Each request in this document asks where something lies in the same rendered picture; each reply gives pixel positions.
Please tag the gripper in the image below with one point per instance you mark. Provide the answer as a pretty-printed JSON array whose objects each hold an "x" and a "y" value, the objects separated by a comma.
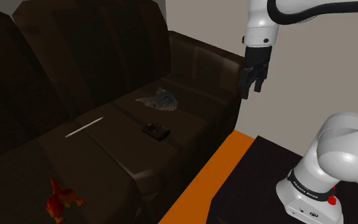
[{"x": 257, "y": 57}]

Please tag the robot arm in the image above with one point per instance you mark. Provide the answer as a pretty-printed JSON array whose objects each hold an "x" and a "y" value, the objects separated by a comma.
[{"x": 330, "y": 155}]

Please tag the grey crumpled cloth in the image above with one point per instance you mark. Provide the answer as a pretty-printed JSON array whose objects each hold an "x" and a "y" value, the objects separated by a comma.
[{"x": 161, "y": 100}]

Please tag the dark robot stand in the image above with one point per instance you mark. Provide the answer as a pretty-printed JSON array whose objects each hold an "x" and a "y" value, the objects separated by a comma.
[{"x": 253, "y": 189}]

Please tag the black flat box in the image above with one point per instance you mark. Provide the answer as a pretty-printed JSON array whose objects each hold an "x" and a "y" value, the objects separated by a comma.
[{"x": 156, "y": 130}]

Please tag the dark brown leather sofa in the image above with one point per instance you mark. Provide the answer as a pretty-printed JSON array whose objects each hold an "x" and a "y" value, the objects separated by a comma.
[{"x": 110, "y": 93}]

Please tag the white pen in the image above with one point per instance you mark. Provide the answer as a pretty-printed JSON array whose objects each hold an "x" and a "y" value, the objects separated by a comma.
[{"x": 84, "y": 127}]

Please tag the red dinosaur toy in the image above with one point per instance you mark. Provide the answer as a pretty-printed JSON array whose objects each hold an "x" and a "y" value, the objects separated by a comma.
[{"x": 61, "y": 200}]

